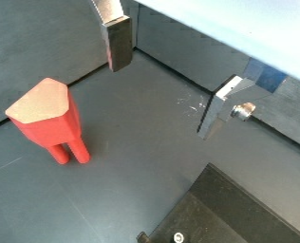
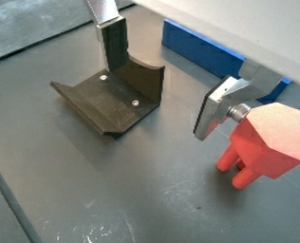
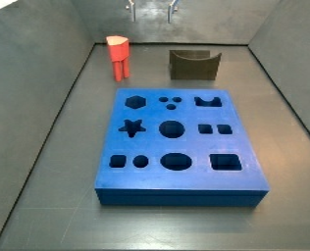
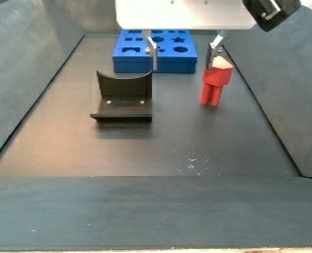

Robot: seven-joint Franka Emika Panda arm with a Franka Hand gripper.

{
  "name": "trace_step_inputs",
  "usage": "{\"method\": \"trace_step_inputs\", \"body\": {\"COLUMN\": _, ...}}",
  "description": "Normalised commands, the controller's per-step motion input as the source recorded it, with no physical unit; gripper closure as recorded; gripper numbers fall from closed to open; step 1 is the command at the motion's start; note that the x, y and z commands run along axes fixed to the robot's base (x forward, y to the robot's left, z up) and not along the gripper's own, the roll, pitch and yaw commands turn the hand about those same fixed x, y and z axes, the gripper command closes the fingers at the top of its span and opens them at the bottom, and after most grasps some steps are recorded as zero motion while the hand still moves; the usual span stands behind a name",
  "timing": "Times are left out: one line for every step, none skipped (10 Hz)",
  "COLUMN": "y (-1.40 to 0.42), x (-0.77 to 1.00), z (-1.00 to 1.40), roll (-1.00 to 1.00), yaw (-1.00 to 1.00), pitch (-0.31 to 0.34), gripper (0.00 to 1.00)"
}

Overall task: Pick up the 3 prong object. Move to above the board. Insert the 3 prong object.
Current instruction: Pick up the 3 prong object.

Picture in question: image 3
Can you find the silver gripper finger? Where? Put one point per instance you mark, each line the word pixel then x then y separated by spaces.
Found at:
pixel 172 9
pixel 131 8

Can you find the blue shape sorting board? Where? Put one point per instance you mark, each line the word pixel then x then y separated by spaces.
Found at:
pixel 178 151

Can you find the dark curved holder block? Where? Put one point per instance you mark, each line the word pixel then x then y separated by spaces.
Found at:
pixel 194 64

